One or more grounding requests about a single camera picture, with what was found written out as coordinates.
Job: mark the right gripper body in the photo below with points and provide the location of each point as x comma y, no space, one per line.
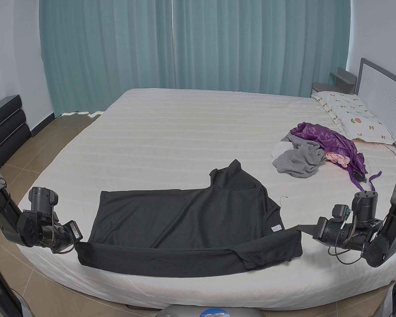
333,234

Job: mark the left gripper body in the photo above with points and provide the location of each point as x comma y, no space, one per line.
69,238

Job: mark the black T-shirt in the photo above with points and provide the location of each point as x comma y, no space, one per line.
184,216

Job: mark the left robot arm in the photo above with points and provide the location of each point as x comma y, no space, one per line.
6,216

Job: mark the bed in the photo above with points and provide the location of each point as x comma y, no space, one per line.
184,137

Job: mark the pink garment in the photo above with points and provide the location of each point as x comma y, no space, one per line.
337,159

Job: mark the grey knitted garment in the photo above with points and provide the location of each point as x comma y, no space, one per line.
298,160

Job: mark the purple satin garment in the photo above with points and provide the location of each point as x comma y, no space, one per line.
326,135

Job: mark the white garment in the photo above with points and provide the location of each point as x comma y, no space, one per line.
280,150

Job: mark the white printed pillow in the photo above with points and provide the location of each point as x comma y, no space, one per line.
353,114

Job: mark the black chest of drawers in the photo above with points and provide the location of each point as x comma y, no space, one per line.
5,124

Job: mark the grey bedside table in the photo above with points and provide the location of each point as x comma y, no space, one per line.
336,83

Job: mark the blue-green curtain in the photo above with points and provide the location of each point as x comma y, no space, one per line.
257,38
105,45

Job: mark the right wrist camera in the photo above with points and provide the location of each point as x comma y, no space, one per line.
340,211

